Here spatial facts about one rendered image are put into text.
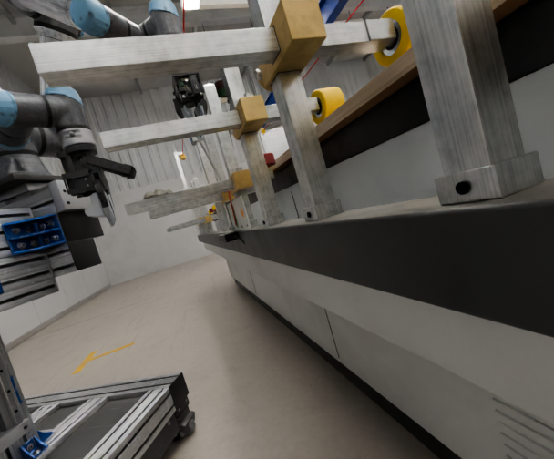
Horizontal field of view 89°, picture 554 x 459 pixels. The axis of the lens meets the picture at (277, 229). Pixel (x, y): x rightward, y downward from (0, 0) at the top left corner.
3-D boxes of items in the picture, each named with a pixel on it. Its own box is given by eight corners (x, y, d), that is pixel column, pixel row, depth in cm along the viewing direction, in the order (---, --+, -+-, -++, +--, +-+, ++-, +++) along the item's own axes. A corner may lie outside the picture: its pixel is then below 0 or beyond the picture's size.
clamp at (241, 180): (237, 189, 81) (232, 172, 81) (230, 196, 94) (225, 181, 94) (255, 184, 83) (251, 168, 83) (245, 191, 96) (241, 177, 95)
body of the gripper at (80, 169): (79, 200, 76) (64, 158, 75) (113, 192, 79) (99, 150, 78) (68, 197, 69) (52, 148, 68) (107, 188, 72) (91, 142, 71)
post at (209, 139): (238, 248, 113) (202, 131, 110) (236, 247, 117) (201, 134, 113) (246, 245, 114) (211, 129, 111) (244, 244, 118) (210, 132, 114)
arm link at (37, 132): (-18, 160, 88) (-33, 117, 87) (32, 162, 100) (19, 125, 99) (1, 147, 83) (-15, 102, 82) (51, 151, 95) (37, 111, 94)
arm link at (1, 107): (-13, 137, 66) (46, 138, 74) (-9, 117, 59) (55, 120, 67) (-25, 105, 65) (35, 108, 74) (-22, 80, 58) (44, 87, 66)
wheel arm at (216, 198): (150, 221, 100) (147, 209, 99) (151, 221, 103) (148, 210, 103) (263, 191, 113) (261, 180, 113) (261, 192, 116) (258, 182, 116)
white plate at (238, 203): (249, 229, 81) (239, 195, 80) (233, 230, 106) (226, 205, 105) (251, 228, 81) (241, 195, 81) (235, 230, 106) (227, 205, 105)
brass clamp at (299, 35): (288, 40, 33) (275, -4, 33) (258, 95, 46) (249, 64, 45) (332, 36, 35) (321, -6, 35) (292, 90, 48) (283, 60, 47)
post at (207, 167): (222, 231, 137) (195, 141, 134) (221, 231, 141) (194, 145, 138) (231, 229, 138) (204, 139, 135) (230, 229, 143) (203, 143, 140)
